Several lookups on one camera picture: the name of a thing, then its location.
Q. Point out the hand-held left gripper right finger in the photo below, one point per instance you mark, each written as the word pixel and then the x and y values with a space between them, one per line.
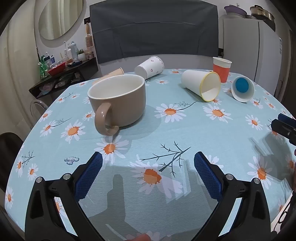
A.
pixel 205 172

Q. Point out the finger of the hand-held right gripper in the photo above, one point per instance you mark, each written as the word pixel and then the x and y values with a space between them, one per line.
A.
pixel 283 129
pixel 288 118

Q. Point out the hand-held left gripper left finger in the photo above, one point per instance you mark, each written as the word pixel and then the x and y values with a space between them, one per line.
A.
pixel 91 172

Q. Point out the beige ceramic mug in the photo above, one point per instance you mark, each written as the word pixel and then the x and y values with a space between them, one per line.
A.
pixel 122 104

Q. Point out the white cup with blue inside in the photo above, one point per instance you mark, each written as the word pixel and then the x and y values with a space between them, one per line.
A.
pixel 241 92

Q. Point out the orange paper cup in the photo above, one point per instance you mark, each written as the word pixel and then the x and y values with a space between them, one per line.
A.
pixel 220 71

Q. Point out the white yellow rim paper cup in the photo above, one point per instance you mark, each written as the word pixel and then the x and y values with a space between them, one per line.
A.
pixel 192 81

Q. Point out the beige paper cup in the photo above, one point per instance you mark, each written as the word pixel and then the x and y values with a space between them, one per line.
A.
pixel 115 72

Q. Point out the white heart print paper cup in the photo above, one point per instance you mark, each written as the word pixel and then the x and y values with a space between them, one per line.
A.
pixel 151 67

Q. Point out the blue daisy print tablecloth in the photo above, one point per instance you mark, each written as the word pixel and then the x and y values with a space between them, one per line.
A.
pixel 148 143

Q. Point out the white refrigerator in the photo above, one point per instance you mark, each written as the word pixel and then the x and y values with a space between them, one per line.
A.
pixel 245 46

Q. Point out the black chair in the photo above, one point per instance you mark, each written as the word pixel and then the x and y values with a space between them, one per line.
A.
pixel 9 150

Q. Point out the clear plastic chair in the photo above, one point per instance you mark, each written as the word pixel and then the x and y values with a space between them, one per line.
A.
pixel 34 109

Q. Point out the black side shelf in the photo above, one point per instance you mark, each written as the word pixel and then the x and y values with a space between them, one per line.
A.
pixel 87 67

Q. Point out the stainless steel pot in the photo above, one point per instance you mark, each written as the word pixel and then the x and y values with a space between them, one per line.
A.
pixel 261 12

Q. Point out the green bottle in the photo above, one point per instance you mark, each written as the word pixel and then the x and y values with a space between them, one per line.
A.
pixel 43 68

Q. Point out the small potted plant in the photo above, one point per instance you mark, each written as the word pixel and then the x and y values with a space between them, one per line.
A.
pixel 81 55

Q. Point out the purple bowl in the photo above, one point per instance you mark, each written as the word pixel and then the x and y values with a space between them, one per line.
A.
pixel 234 10

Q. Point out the wooden hairbrush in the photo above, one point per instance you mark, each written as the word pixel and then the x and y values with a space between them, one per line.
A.
pixel 88 39

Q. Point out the dark grey cloth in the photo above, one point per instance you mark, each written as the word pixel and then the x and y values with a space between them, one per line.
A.
pixel 152 30

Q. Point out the black wall socket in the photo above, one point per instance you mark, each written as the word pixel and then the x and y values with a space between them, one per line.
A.
pixel 87 20

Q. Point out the oval wall mirror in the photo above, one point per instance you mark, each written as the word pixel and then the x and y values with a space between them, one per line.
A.
pixel 60 18

